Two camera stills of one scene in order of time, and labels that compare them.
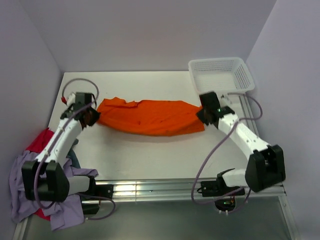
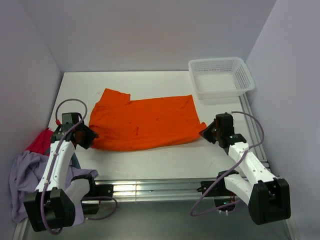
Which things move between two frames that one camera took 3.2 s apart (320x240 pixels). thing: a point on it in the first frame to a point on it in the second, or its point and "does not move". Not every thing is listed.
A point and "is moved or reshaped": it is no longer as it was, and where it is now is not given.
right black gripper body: (202, 115) to (219, 132)
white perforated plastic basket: (222, 75) does not move
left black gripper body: (94, 116) to (87, 135)
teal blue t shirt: (72, 155) does not move
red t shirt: (40, 141) does not move
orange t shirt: (163, 117) is moved or reshaped
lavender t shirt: (62, 213) does not move
